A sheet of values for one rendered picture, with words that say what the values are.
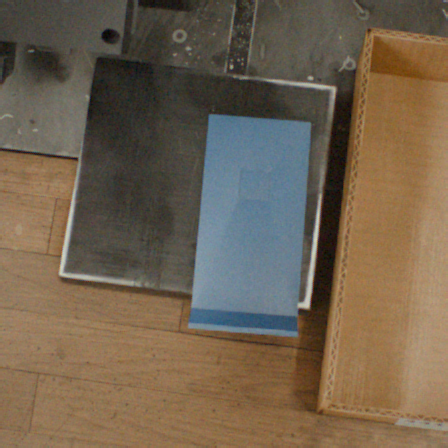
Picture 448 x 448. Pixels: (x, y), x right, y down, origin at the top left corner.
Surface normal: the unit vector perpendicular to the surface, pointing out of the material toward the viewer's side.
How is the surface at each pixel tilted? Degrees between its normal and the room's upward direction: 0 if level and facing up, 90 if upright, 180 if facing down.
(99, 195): 0
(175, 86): 0
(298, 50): 0
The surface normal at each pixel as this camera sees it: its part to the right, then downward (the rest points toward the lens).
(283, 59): 0.00, -0.25
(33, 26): -0.04, 0.16
